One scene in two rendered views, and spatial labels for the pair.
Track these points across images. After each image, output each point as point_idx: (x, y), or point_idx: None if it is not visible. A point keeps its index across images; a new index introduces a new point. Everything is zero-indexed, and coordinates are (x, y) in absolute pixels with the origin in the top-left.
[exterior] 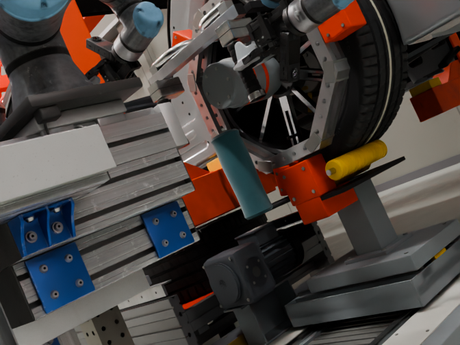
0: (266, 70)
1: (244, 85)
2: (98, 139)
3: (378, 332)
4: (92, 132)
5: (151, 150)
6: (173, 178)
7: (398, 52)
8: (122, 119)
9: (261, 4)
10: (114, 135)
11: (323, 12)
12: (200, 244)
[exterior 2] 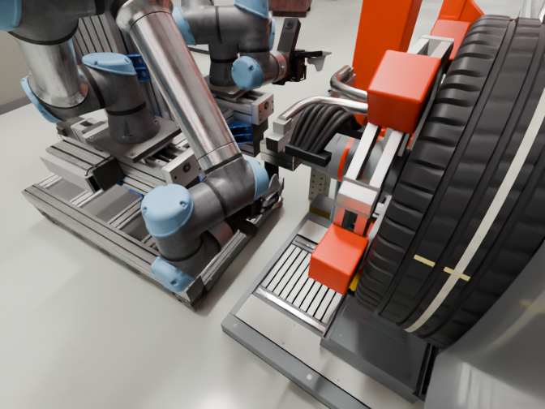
0: None
1: (325, 171)
2: (85, 182)
3: (322, 314)
4: (83, 179)
5: (155, 182)
6: None
7: (435, 343)
8: (143, 162)
9: (302, 157)
10: (137, 166)
11: None
12: None
